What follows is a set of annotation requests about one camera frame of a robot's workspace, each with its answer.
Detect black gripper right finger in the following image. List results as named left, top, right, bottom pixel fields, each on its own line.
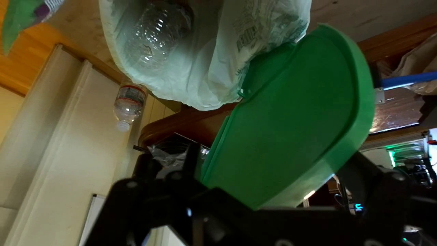
left=335, top=151, right=437, bottom=246

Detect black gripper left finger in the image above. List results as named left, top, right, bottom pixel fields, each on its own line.
left=83, top=141, right=258, bottom=246

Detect green bin lid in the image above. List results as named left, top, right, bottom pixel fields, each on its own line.
left=200, top=22, right=377, bottom=212

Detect translucent green bin liner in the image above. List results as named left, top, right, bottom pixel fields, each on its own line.
left=98, top=0, right=314, bottom=112

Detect clear plastic bottle in bin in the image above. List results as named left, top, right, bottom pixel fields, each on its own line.
left=124, top=0, right=195, bottom=71

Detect clear plastic bottle with label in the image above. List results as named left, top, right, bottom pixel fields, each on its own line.
left=112, top=84, right=149, bottom=134

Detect blue-rimmed plastic container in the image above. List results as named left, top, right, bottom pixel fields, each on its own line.
left=381, top=43, right=437, bottom=99

